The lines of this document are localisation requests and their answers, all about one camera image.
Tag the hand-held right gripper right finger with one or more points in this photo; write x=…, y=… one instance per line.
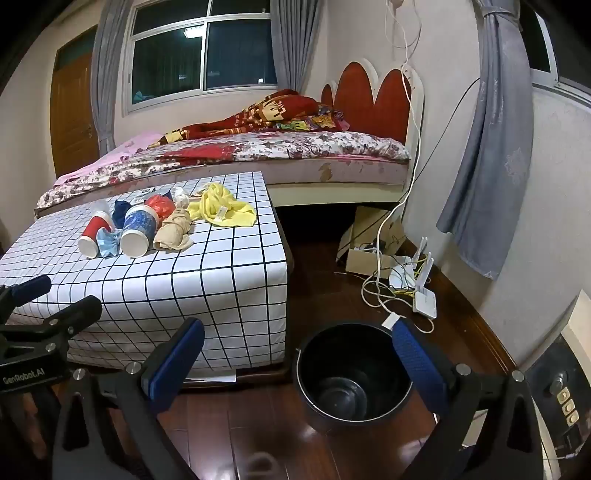
x=418, y=364

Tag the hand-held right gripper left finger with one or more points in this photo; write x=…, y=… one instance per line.
x=175, y=360

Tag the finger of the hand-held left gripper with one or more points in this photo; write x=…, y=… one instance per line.
x=74, y=311
x=30, y=287

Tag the black plastic bucket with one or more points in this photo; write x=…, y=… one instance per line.
x=351, y=392

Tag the blue face mask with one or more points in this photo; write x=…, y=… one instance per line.
x=108, y=242

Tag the red paper cup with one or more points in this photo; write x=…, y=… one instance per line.
x=94, y=230

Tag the blue paper cup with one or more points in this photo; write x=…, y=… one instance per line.
x=138, y=224

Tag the dark blue cloth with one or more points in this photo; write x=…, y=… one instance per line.
x=121, y=212

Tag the beige knotted stocking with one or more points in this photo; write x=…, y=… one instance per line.
x=173, y=230

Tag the orange plastic bag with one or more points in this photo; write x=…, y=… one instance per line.
x=159, y=205

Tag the white tissue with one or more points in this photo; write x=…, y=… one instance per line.
x=180, y=196

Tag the yellow cloth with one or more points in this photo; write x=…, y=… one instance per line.
x=221, y=205

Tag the white power strip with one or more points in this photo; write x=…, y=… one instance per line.
x=392, y=319

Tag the white router with antennas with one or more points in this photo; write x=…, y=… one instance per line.
x=425, y=302

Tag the white grid tablecloth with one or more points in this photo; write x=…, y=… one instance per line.
x=207, y=286

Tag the small white network box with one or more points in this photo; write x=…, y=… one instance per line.
x=400, y=277

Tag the small open cardboard box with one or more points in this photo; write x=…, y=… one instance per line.
x=362, y=265

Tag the black power adapter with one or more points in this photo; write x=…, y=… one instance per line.
x=368, y=248

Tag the black box with beige sockets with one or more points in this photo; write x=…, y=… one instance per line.
x=545, y=360

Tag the large cardboard box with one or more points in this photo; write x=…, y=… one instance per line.
x=364, y=226

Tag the pink bed sheet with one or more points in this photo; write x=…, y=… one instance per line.
x=115, y=154

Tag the white bedside cabinet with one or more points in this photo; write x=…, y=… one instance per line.
x=579, y=323

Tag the brown wooden door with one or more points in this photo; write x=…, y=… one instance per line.
x=74, y=106

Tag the bed with red headboard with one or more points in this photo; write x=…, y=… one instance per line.
x=323, y=173

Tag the grey tied curtain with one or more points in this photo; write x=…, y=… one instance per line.
x=494, y=161

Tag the floral bedspread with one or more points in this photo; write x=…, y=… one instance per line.
x=277, y=145

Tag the red patterned blanket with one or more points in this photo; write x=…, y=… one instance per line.
x=258, y=110

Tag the colourful patterned quilt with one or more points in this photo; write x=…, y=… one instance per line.
x=314, y=121

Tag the large sliding window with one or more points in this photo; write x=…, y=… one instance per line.
x=184, y=50

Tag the small side window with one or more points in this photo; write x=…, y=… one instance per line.
x=540, y=41

